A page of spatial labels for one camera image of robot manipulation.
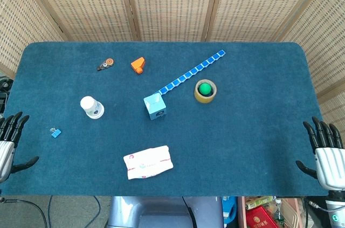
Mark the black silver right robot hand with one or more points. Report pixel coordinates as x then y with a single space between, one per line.
330 163

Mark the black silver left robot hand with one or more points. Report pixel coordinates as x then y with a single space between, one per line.
6 152

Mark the white floral paper cup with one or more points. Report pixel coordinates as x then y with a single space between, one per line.
91 108

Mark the black orange correction tape dispenser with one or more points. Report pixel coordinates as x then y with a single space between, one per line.
106 64

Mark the yellow packing tape roll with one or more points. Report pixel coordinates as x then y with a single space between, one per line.
200 98

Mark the blue binder clip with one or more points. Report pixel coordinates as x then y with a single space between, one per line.
56 132

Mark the pink storage box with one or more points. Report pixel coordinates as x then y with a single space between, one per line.
292 211

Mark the black equipment beside table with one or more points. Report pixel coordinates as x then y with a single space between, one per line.
5 88

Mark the clear bottle in box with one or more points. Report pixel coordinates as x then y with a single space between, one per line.
279 210

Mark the green snack package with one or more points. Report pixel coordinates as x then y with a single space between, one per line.
257 202

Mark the red gift box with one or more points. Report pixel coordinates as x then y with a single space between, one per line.
260 218

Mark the dark blue table carpet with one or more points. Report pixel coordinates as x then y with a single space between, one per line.
242 136

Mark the blue plastic item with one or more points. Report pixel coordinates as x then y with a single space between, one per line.
228 209

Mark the pink white wet wipes pack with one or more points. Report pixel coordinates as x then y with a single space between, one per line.
148 162

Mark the green ball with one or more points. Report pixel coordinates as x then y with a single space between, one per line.
205 89

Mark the light blue cardboard box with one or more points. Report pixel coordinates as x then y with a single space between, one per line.
155 106

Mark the orange plastic toy block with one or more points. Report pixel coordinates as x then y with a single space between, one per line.
138 64

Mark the grey blue robot torso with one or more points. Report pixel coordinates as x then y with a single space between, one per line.
161 211

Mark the blue white snake cube puzzle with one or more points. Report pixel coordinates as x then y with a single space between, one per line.
188 73

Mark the woven bamboo folding screen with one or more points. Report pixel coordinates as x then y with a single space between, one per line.
172 4

